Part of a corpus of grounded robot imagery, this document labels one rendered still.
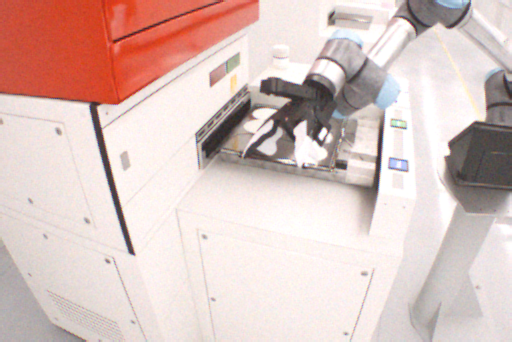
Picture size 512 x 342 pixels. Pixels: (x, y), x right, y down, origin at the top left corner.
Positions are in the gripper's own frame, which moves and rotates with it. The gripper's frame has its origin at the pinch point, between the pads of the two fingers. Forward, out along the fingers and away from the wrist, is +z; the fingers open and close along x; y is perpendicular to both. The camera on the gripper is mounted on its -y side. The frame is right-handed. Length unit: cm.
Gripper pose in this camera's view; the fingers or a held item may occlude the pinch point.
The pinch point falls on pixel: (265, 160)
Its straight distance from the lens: 66.6
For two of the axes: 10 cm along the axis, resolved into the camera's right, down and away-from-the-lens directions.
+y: 5.8, 5.7, 5.8
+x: -6.4, -1.1, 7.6
